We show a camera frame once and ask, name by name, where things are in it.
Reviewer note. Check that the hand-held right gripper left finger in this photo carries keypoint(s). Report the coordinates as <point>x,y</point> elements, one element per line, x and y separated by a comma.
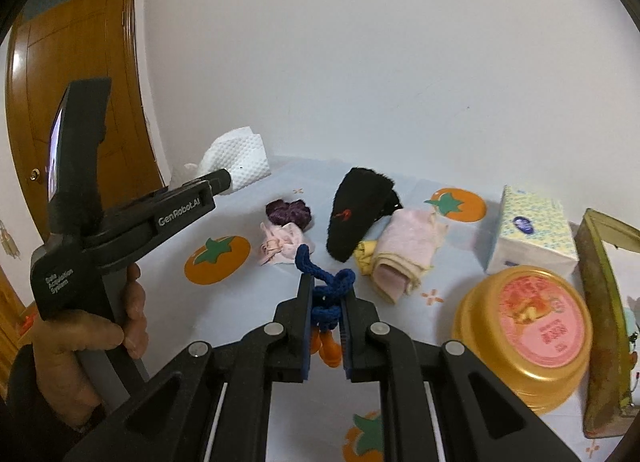
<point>305,302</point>

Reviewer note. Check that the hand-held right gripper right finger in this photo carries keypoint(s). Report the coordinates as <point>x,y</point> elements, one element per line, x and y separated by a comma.
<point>346,322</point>

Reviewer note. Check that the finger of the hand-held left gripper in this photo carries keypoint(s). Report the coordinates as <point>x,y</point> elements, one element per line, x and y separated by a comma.
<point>220,179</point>

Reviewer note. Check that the blue knitted toy orange feet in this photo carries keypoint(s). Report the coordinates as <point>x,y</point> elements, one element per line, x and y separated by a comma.
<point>325,309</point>

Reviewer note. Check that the white paper towel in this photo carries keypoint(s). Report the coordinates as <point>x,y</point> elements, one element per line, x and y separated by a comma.
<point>235,152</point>

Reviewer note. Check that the purple scrunchie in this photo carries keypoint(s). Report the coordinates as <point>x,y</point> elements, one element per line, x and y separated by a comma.
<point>287,213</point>

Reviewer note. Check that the pink towel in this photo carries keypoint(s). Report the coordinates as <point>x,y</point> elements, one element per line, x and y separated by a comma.
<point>405,252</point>

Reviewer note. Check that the black fuzzy cloth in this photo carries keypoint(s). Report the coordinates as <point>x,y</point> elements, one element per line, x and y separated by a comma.
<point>350,212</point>

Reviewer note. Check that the gold rectangular tin box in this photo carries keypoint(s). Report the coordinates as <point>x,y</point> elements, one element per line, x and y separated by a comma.
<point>597,317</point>

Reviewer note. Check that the person's left forearm dark sleeve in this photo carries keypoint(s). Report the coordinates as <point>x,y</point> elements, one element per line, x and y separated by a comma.
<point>35,422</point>

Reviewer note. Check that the person's left hand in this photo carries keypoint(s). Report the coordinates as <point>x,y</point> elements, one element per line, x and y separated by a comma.
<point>70,357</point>

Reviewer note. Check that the metal door lock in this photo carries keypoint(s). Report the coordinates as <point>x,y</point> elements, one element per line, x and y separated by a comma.
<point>34,175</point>

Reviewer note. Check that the pink scrunchie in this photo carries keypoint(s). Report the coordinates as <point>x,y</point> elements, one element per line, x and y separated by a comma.
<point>282,242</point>

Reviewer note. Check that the yellow cloth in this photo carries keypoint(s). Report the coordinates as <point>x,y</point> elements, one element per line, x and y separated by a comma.
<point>365,257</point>

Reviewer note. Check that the beige hanging tassel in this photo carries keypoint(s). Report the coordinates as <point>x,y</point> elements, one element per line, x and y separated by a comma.
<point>8,239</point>

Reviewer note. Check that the brown wooden door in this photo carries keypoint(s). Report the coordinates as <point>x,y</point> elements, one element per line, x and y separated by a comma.
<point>85,67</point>

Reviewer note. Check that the round gold tin pink label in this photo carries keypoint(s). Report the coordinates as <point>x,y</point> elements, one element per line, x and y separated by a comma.
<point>530,332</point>

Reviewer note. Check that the white blue tissue box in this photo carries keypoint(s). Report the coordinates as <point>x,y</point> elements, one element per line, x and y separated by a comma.
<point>530,232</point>

